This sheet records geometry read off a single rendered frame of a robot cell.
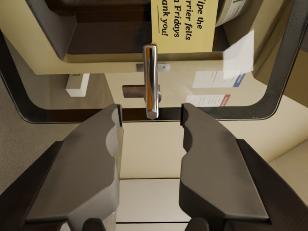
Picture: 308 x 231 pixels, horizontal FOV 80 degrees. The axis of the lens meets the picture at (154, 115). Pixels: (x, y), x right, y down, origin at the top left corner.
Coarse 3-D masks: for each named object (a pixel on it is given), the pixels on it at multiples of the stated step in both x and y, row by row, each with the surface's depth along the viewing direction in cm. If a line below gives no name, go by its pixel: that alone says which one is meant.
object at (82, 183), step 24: (96, 120) 10; (120, 120) 12; (72, 144) 9; (96, 144) 9; (72, 168) 7; (96, 168) 7; (48, 192) 6; (72, 192) 6; (96, 192) 6; (48, 216) 6; (72, 216) 6; (96, 216) 7
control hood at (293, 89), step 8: (304, 56) 30; (296, 64) 31; (304, 64) 31; (296, 72) 32; (304, 72) 31; (288, 80) 34; (296, 80) 33; (304, 80) 32; (288, 88) 35; (296, 88) 34; (304, 88) 33; (288, 96) 36; (296, 96) 35; (304, 96) 34; (304, 104) 35
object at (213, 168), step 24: (192, 120) 10; (216, 120) 10; (192, 144) 8; (216, 144) 8; (192, 168) 7; (216, 168) 7; (240, 168) 7; (192, 192) 6; (216, 192) 6; (240, 192) 6; (192, 216) 7; (216, 216) 6; (240, 216) 6; (264, 216) 6
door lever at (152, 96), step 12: (144, 48) 19; (156, 48) 19; (144, 60) 20; (156, 60) 20; (144, 72) 20; (156, 72) 20; (144, 84) 21; (156, 84) 21; (144, 96) 27; (156, 96) 22; (156, 108) 22
